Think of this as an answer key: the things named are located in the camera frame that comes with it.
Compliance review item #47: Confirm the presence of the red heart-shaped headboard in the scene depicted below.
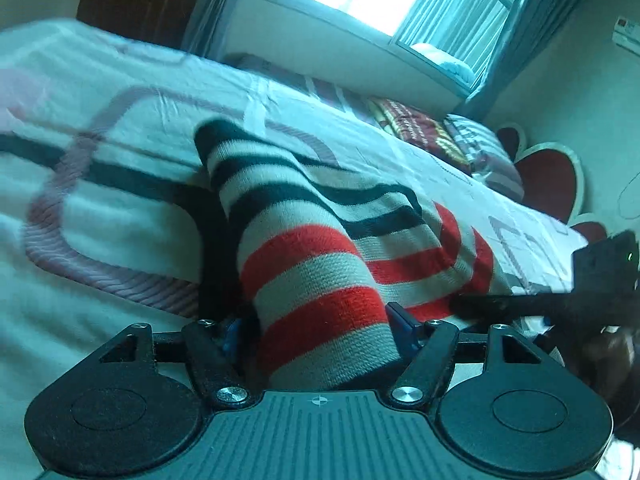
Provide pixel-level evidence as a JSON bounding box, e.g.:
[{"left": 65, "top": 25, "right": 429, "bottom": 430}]
[{"left": 495, "top": 125, "right": 608, "bottom": 247}]

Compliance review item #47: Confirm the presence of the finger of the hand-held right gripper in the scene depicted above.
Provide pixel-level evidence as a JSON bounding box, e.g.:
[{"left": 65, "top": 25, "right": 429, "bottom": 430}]
[{"left": 450, "top": 290, "right": 581, "bottom": 320}]

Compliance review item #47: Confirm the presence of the grey curtain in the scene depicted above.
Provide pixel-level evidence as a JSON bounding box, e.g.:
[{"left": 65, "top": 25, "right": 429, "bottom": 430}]
[
  {"left": 182, "top": 0, "right": 251, "bottom": 58},
  {"left": 395, "top": 0, "right": 601, "bottom": 117}
]

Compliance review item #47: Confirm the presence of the folded red patterned blanket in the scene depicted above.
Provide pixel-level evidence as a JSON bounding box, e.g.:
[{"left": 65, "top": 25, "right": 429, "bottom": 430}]
[{"left": 370, "top": 97, "right": 473, "bottom": 173}]

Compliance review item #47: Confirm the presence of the person's right hand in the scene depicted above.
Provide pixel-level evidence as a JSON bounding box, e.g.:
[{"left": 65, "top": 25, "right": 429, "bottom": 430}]
[{"left": 579, "top": 325, "right": 640, "bottom": 426}]

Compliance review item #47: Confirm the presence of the white cushion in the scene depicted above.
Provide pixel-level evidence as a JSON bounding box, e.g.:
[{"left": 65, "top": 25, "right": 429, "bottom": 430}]
[{"left": 410, "top": 42, "right": 476, "bottom": 82}]

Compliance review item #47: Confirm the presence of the bed with white patterned sheet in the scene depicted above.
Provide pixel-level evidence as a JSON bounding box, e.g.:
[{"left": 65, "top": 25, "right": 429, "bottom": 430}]
[{"left": 0, "top": 19, "right": 591, "bottom": 480}]

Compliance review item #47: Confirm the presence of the striped pillow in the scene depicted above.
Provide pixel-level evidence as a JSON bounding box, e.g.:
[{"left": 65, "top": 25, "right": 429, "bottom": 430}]
[{"left": 442, "top": 114, "right": 526, "bottom": 202}]

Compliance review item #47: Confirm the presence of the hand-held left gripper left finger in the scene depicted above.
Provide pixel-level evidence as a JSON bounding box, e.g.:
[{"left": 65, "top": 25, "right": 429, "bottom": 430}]
[{"left": 100, "top": 316, "right": 252, "bottom": 409}]

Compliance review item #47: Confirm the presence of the black white red striped garment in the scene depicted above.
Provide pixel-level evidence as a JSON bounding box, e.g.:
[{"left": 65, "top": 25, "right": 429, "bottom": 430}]
[{"left": 0, "top": 117, "right": 516, "bottom": 391}]

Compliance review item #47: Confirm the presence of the white air conditioner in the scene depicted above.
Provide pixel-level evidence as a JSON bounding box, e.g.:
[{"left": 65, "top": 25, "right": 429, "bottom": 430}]
[{"left": 612, "top": 16, "right": 640, "bottom": 54}]

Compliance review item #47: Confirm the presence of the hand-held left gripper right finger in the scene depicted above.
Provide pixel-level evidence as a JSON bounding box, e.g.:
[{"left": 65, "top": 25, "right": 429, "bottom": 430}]
[{"left": 387, "top": 302, "right": 544, "bottom": 404}]

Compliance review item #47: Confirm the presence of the thin wall cable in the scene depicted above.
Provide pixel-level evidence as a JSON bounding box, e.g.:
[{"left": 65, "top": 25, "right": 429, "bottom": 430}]
[{"left": 617, "top": 170, "right": 640, "bottom": 221}]

